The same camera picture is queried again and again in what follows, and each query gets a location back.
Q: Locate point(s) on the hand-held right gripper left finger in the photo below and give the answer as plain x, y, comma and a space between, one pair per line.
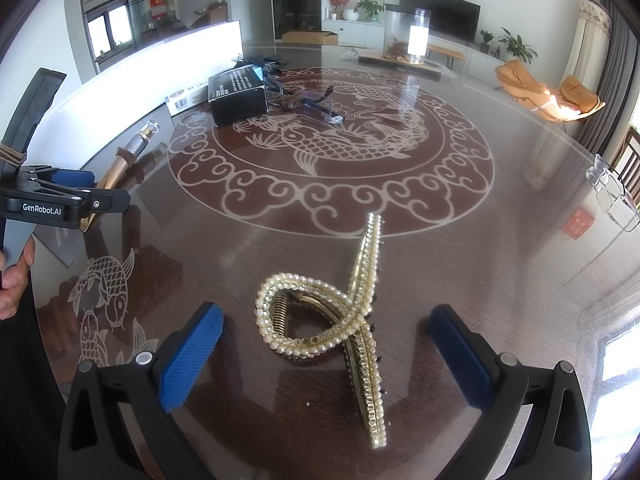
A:
192, 355

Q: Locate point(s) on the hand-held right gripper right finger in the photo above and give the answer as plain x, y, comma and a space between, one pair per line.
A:
465, 355

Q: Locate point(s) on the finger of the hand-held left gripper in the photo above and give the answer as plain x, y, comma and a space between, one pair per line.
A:
75, 178
102, 202

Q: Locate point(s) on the gold perfume bottle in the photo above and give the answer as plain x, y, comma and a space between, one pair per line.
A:
135, 149

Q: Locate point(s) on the pearl hair clip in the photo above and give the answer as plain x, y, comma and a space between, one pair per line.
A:
362, 310

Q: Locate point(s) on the large white cardboard box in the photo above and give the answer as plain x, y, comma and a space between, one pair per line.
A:
150, 60

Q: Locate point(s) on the brown patterned glass desktop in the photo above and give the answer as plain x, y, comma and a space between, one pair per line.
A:
450, 170

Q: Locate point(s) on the person's left hand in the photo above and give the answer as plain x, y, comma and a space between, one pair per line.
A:
15, 290

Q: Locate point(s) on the black carton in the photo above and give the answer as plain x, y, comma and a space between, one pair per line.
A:
237, 97

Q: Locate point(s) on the red door poster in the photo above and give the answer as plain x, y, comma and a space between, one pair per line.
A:
159, 6

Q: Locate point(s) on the black flower hair accessory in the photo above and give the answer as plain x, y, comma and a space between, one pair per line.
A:
262, 64

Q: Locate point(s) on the clear plastic case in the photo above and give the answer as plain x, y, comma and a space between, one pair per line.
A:
612, 200

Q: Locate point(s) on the clear blue glasses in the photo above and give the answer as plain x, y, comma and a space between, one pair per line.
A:
320, 105

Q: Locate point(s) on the dark wooden slatted chair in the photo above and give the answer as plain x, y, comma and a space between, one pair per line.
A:
630, 165

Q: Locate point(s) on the brown cardboard box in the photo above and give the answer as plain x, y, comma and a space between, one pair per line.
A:
307, 37

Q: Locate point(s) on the orange lounge chair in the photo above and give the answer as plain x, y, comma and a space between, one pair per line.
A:
540, 91

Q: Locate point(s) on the dark glass cabinet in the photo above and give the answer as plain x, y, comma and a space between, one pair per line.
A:
295, 0

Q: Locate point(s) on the white television cabinet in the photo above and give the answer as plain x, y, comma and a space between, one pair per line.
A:
350, 30

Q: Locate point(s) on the wooden bench with metal legs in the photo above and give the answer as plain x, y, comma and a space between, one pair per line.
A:
447, 51

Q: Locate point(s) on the red flowers in vase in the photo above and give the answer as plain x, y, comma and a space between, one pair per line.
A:
339, 6

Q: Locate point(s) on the flat brown tray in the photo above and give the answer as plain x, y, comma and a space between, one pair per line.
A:
380, 59

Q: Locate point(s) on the leafy potted plant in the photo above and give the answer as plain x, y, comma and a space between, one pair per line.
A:
517, 46

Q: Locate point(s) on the small potted plant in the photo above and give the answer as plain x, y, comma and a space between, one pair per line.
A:
486, 40

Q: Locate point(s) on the clear plastic jar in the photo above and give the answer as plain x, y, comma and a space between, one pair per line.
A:
407, 35

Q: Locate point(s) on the green potted plant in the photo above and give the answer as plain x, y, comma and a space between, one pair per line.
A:
370, 7

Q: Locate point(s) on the grey curtain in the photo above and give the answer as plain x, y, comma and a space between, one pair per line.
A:
620, 60

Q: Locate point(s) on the standing air conditioner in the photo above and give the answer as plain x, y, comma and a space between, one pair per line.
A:
590, 40

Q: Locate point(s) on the flat screen television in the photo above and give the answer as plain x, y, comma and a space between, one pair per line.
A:
450, 12

